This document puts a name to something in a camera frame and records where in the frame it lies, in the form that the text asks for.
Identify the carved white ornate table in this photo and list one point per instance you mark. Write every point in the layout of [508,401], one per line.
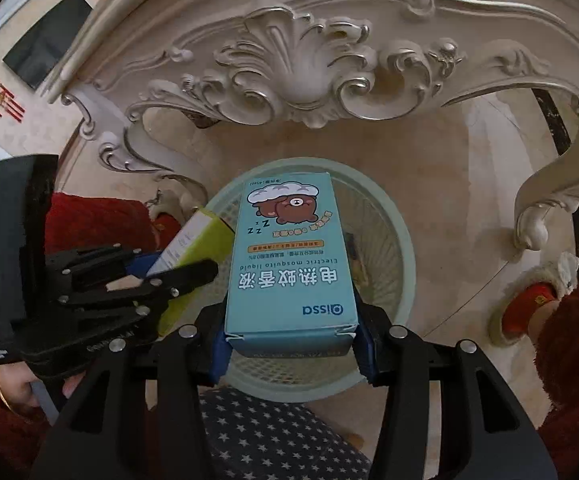
[294,85]

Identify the yellow-green carton box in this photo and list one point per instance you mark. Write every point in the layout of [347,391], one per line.
[204,245]

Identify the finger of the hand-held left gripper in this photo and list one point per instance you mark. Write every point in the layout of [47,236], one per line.
[142,265]
[189,275]

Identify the navy star-print cloth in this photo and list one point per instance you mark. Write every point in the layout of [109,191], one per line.
[269,435]

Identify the pale green plastic waste basket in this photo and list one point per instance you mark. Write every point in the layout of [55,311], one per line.
[382,240]

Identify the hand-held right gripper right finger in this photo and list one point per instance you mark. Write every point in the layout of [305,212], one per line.
[365,352]

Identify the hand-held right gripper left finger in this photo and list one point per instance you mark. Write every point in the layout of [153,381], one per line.
[222,360]

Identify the red fuzzy slipper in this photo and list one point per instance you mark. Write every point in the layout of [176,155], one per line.
[165,220]
[529,305]

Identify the person's left hand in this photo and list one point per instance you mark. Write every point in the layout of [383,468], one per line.
[19,390]

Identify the black wall television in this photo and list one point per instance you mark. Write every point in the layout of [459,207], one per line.
[44,40]

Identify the light blue cartoon bear box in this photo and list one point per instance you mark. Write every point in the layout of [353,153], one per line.
[289,260]

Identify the person's left leg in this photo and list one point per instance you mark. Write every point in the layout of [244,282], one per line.
[94,220]

